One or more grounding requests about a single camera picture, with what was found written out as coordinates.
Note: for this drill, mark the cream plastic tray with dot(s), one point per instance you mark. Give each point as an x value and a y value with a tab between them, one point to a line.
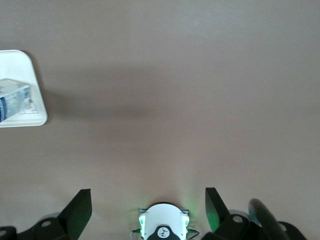
30	70

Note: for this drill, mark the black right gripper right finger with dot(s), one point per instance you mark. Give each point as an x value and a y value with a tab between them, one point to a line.
225	225

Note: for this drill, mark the blue milk carton green cap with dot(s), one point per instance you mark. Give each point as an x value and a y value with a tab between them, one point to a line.
12	100

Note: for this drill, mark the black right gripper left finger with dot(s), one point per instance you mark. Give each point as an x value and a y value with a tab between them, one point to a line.
72	217

